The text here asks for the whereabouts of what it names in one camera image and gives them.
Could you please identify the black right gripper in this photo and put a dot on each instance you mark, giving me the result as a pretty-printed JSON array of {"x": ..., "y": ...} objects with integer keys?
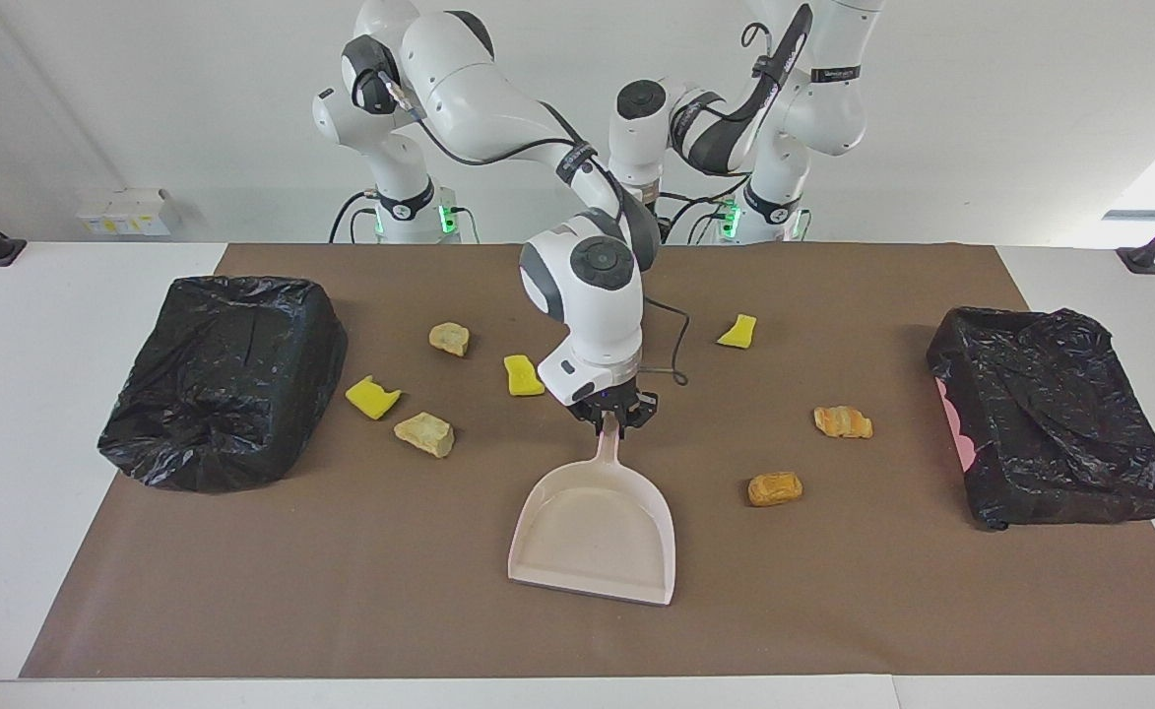
[{"x": 611, "y": 406}]

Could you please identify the yellow wavy sponge piece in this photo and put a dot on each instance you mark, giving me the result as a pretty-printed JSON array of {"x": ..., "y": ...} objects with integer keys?
[{"x": 523, "y": 377}]

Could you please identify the beige plastic dustpan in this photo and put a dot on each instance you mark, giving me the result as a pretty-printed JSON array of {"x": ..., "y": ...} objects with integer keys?
[{"x": 592, "y": 532}]

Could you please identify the yellow sponge green backing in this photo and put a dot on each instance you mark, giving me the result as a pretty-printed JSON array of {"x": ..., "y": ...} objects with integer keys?
[{"x": 738, "y": 333}]

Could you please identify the brown toy bread roll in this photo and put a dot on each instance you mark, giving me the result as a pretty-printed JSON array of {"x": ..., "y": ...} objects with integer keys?
[{"x": 774, "y": 489}]

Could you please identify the small beige rock chunk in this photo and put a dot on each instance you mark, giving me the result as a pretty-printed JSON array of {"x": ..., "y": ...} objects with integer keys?
[{"x": 449, "y": 340}]

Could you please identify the large beige rock chunk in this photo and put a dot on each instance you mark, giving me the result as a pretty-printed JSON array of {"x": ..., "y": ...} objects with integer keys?
[{"x": 424, "y": 433}]

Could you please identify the toy croissant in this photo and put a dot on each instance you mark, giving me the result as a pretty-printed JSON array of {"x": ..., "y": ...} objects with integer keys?
[{"x": 843, "y": 422}]

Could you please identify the yellow notched sponge piece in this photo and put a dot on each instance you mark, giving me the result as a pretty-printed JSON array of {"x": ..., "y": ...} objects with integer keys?
[{"x": 370, "y": 399}]

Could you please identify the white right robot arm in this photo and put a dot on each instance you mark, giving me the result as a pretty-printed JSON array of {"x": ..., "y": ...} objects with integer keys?
[{"x": 479, "y": 89}]

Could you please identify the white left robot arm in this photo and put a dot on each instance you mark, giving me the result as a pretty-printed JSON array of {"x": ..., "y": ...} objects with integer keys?
[{"x": 823, "y": 98}]

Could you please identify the pink plastic bin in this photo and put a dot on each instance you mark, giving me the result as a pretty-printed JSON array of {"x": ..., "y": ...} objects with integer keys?
[{"x": 958, "y": 428}]

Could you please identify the black bag lined trash bin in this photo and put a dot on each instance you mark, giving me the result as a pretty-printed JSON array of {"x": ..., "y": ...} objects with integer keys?
[{"x": 223, "y": 394}]

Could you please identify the black crumpled trash bag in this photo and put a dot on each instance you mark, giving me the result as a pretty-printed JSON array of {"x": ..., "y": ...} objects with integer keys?
[{"x": 1050, "y": 423}]

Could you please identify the brown paper table mat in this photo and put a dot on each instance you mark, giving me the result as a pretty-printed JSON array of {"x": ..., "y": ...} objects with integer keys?
[{"x": 341, "y": 591}]

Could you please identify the white wall socket box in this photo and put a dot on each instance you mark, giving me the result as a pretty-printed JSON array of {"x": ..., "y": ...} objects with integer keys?
[{"x": 124, "y": 212}]

